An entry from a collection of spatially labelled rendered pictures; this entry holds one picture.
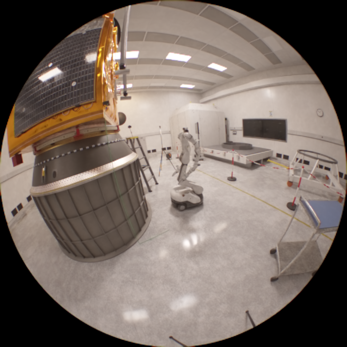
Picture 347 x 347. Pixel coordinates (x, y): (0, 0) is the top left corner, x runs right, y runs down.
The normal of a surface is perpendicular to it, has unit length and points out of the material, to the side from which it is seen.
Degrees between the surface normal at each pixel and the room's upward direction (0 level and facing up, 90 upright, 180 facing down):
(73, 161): 62
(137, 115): 90
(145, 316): 0
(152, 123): 90
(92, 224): 90
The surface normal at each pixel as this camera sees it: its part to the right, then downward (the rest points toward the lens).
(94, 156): 0.68, -0.34
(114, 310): -0.10, -0.94
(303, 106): -0.92, 0.22
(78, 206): 0.55, 0.22
